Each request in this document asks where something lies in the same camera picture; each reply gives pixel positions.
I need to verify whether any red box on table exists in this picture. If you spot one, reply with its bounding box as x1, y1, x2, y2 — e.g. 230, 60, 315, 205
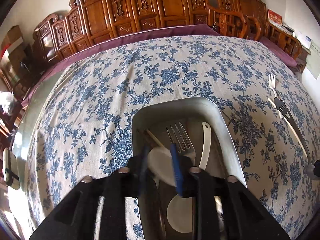
267, 9, 283, 28

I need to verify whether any white tissue box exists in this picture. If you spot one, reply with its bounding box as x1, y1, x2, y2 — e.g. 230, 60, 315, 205
295, 31, 312, 49

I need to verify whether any steel fork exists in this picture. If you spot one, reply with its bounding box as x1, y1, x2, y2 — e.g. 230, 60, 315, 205
167, 122, 196, 165

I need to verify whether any white plastic fork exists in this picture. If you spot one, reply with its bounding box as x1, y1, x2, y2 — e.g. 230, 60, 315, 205
267, 72, 284, 119

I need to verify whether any white plastic spoon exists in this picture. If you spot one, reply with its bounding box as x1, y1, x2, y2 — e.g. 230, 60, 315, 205
167, 122, 212, 233
148, 147, 176, 187

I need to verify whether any blue floral tablecloth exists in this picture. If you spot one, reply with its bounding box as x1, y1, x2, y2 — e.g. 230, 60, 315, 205
25, 36, 319, 239

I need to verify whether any white wall distribution box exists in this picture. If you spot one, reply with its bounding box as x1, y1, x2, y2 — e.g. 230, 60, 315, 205
306, 41, 320, 79

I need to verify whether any carved wooden long sofa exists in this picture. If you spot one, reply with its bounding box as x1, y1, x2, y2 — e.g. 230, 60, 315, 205
32, 0, 263, 67

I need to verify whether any grey metal utensil tray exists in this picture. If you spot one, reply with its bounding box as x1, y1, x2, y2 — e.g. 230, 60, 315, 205
132, 98, 245, 239

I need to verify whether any carved wooden armchair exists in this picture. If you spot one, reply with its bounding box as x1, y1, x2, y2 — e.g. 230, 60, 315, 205
217, 0, 302, 60

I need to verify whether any wooden side table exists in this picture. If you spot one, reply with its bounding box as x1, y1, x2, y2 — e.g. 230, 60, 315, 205
296, 46, 311, 73

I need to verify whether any dark wooden chopstick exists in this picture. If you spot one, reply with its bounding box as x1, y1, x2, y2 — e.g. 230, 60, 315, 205
137, 129, 158, 149

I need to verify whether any purple armchair cushion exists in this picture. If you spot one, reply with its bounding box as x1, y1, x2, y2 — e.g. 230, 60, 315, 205
259, 36, 297, 68

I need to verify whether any light wooden chopstick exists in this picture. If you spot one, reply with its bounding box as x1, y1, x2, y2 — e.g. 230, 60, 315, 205
146, 129, 165, 148

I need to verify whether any steel smiley face spoon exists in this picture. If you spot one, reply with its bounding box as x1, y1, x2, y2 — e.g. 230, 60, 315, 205
269, 98, 319, 180

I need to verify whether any purple sofa cushion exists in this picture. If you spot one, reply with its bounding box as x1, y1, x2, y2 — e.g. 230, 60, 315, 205
21, 24, 220, 107

